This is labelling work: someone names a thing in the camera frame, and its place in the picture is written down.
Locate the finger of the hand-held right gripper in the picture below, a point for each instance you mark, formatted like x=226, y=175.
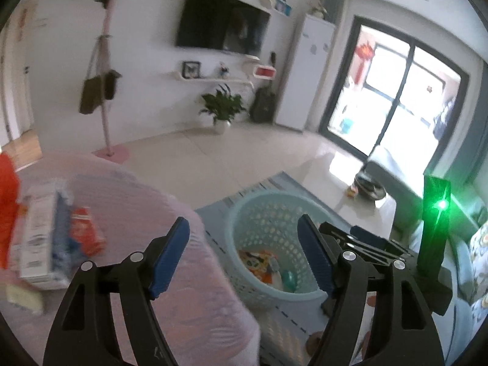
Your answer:
x=366, y=235
x=335, y=236

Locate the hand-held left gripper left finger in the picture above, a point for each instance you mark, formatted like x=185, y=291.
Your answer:
x=169, y=259

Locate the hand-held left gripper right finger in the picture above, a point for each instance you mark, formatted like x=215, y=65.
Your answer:
x=314, y=255

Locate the teal sponge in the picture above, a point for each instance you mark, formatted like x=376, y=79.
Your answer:
x=290, y=280

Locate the panda print snack packet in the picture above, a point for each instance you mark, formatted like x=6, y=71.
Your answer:
x=259, y=263

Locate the teal plastic basket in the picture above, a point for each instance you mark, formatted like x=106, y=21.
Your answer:
x=267, y=217

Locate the round floor appliance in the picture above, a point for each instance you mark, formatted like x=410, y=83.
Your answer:
x=369, y=186

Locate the grey green sofa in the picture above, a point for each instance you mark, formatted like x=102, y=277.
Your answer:
x=404, y=198

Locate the patterned cushion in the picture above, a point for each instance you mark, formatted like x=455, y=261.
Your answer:
x=479, y=263

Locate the red snack packet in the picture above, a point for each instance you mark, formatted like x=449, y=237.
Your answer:
x=88, y=232

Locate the clear plastic bottle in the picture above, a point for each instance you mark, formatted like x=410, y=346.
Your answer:
x=64, y=228

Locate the teal bucket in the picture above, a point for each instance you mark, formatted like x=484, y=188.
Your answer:
x=347, y=125

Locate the tall white carton box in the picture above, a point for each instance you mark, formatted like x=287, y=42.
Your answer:
x=38, y=236

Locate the sliding glass door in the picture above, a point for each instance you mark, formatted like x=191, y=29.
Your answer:
x=400, y=95

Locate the dark guitar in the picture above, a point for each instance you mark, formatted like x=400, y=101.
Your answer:
x=263, y=103

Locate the pale yellow flat item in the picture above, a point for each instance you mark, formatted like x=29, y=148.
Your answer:
x=23, y=298

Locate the potted green plant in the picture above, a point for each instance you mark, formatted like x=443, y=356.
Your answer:
x=223, y=105

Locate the orange plastic bag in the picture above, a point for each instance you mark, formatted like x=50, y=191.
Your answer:
x=7, y=213

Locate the red white box shelf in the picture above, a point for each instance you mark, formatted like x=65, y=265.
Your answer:
x=265, y=72

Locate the red knot decoration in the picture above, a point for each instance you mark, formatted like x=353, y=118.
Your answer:
x=365, y=53

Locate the brown hanging bag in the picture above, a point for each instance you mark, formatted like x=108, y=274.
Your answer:
x=90, y=95

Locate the black hanging pouch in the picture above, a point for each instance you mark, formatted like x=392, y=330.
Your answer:
x=111, y=84

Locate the pink coat rack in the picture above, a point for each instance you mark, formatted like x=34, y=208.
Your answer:
x=106, y=84

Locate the small shelf figurine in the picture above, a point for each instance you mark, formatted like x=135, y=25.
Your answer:
x=223, y=70

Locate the grey curtain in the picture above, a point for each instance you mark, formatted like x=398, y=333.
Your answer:
x=333, y=5

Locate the low white wall shelf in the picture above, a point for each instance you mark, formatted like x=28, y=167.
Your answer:
x=213, y=80

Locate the black picture frame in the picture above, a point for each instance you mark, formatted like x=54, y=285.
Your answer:
x=191, y=69

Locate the teal wall box shelf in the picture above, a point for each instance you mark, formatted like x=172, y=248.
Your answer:
x=283, y=5

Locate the wall television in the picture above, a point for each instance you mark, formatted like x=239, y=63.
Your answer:
x=221, y=19

